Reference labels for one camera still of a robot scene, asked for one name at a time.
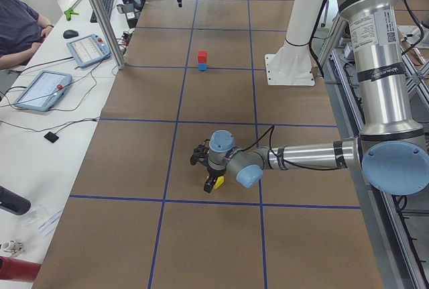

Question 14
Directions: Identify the yellow cube block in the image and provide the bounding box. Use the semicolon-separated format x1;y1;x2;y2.
214;176;225;190

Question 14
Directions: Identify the red cube block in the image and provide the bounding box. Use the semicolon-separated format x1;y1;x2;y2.
197;50;208;64

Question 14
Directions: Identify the blue cube block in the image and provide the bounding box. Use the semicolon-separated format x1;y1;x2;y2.
198;63;207;71

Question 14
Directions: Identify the brown paper table cover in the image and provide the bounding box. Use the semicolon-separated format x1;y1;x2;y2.
32;0;386;289

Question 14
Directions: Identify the black keyboard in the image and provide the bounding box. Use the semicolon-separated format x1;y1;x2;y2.
101;0;115;19

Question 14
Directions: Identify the far teach pendant tablet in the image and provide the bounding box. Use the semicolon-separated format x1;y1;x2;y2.
66;34;111;68

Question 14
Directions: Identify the teach pendant tablet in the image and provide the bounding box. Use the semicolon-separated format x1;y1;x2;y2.
66;34;111;68
13;70;72;112

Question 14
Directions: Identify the green spring clamp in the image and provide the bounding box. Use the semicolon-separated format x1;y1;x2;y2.
64;7;80;21

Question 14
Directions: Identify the black computer mouse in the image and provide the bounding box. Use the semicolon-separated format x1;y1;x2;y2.
63;30;79;40

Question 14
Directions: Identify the seated person in navy shirt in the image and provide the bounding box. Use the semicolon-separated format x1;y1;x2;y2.
1;0;54;70

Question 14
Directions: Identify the small black square pad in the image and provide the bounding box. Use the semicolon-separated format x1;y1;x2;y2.
44;131;59;143

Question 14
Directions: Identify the near teach pendant tablet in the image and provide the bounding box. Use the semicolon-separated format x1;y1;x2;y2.
13;70;72;112

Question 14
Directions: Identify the red cylinder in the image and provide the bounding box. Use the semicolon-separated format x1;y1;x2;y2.
0;256;42;283

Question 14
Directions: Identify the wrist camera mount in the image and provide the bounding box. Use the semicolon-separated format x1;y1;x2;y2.
190;139;209;167

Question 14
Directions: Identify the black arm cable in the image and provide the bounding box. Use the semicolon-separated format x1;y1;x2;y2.
239;124;349;172

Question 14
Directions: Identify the aluminium frame post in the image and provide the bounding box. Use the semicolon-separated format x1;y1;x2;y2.
89;0;125;70

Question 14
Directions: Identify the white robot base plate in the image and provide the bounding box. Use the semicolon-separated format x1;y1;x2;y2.
265;54;315;86

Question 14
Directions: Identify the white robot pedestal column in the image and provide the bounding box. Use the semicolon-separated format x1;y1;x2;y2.
283;0;332;58

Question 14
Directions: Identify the black cylinder handle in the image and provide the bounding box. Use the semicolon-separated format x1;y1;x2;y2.
0;186;31;215

